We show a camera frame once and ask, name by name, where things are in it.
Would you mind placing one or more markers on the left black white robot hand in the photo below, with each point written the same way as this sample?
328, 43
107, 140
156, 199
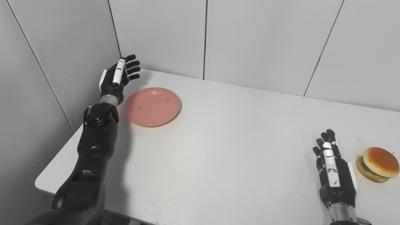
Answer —
117, 78

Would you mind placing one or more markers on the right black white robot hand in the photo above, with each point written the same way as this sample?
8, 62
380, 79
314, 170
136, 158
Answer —
334, 175

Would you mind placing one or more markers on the pink round plate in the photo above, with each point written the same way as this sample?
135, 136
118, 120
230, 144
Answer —
152, 107

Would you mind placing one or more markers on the toy hamburger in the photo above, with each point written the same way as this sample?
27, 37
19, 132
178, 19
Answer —
378, 164

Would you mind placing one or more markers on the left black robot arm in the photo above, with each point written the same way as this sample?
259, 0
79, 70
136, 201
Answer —
87, 162

